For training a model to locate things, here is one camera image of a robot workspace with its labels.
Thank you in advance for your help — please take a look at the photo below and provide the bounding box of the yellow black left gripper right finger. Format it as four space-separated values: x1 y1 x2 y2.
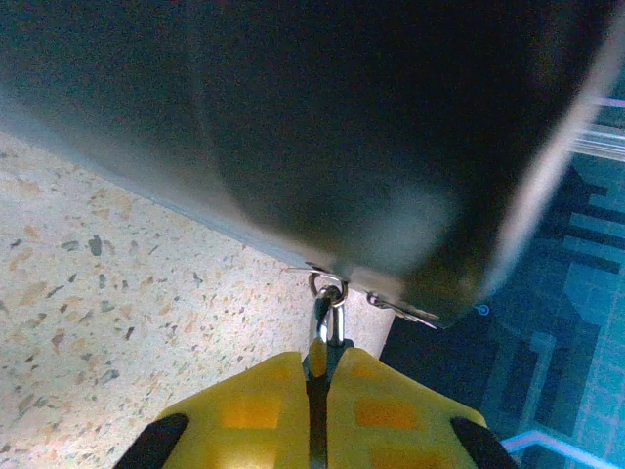
325 347 520 469

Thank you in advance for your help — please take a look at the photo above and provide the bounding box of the starry night tin box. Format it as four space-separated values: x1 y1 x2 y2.
0 0 625 331

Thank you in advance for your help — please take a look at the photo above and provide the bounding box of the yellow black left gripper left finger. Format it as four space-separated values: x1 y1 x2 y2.
114 351 313 469

